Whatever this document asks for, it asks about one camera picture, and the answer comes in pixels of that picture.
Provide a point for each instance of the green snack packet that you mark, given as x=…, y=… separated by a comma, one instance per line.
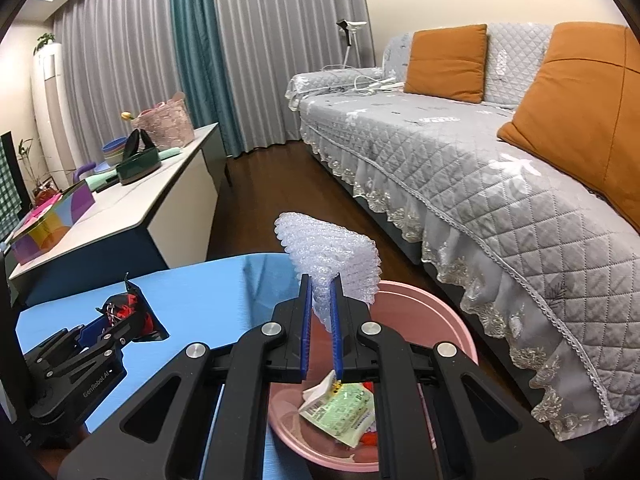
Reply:
x=345, y=407

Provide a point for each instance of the pink lace basket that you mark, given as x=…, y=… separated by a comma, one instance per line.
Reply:
x=165, y=122

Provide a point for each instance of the mint green cloth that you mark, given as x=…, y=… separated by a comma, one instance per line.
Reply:
x=97, y=180

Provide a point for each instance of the orange cushion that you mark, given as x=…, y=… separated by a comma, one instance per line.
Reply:
x=445, y=62
x=575, y=120

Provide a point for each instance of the green trailing plant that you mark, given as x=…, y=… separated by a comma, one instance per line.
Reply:
x=45, y=40

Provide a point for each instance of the colourful rectangular box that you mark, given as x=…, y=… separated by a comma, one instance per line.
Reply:
x=50, y=232

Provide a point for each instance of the green checkered cloth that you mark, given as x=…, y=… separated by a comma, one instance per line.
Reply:
x=6, y=185

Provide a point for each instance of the white coffee table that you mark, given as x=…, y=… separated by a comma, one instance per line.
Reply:
x=150, y=195

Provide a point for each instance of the stack of coloured bowls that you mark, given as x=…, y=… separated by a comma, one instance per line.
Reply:
x=112, y=152

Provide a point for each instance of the blue foam table mat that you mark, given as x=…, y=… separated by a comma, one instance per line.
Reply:
x=210, y=300

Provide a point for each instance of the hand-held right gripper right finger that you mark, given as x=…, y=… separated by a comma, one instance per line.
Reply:
x=337, y=340

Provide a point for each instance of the grey quilted sofa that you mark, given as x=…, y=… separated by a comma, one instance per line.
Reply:
x=425, y=160

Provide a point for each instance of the red foil packet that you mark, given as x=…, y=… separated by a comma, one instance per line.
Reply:
x=369, y=439

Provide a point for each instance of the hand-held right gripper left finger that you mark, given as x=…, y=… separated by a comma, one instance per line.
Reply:
x=306, y=340

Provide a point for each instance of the clear bubble wrap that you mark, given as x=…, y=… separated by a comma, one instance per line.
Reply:
x=330, y=250

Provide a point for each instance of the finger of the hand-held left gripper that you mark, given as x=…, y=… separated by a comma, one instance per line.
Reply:
x=127, y=330
x=94, y=334

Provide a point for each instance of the thin bamboo plant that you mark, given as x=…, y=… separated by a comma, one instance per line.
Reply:
x=27, y=160

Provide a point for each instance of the black red snack wrapper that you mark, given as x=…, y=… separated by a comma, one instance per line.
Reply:
x=137, y=300

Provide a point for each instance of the teal curtain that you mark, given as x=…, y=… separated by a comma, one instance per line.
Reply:
x=200, y=60

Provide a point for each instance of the black television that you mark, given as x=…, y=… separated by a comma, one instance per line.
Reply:
x=17, y=175

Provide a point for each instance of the yellow flower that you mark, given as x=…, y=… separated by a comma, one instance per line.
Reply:
x=126, y=116

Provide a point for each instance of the pink paper sheet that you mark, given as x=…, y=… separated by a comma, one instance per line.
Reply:
x=40, y=212

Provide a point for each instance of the pink plastic basin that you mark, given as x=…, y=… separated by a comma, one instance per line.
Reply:
x=430, y=320

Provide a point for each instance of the red teapot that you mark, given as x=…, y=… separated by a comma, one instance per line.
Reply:
x=44, y=196

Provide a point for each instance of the white standing air conditioner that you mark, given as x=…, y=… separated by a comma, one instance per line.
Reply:
x=50, y=110

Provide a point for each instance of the grey curtain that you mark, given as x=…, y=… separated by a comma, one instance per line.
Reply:
x=115, y=60
x=285, y=35

